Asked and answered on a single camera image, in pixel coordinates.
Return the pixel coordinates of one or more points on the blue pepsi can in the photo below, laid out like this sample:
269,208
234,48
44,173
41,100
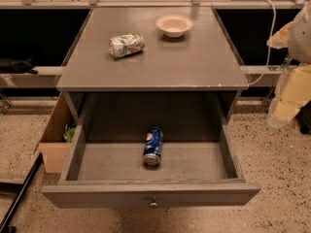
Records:
153,145

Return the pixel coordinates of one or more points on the brown cardboard box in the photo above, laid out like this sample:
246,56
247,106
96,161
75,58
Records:
52,145

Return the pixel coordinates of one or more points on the black object on rail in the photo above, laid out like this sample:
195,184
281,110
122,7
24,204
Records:
17,66

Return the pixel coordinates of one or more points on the black metal stand leg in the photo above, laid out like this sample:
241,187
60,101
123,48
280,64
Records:
19,190

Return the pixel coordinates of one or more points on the green snack bag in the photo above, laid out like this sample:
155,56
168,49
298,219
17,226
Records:
69,132

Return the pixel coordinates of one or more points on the grey open drawer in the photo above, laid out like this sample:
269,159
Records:
105,168

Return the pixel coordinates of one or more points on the metal drawer knob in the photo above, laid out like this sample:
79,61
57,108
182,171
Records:
154,203

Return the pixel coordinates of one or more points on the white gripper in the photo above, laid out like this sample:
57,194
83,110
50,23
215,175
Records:
300,40

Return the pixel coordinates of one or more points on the green and white soda can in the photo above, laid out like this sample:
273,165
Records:
124,45

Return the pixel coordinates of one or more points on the grey wooden cabinet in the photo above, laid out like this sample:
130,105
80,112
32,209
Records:
201,60

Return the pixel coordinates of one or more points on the white paper bowl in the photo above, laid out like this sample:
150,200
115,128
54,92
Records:
174,26

